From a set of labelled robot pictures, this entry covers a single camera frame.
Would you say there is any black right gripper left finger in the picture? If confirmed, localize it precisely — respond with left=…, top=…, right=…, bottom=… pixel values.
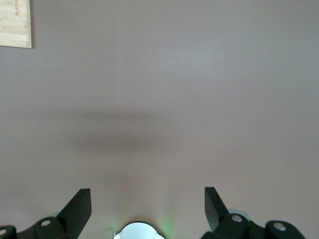
left=16, top=188, right=92, bottom=239

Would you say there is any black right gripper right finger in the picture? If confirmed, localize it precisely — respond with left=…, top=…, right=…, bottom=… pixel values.
left=200, top=187, right=269, bottom=239

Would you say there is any bamboo cutting board with handle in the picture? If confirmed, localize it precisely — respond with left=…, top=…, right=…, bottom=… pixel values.
left=0, top=0, right=34, bottom=49

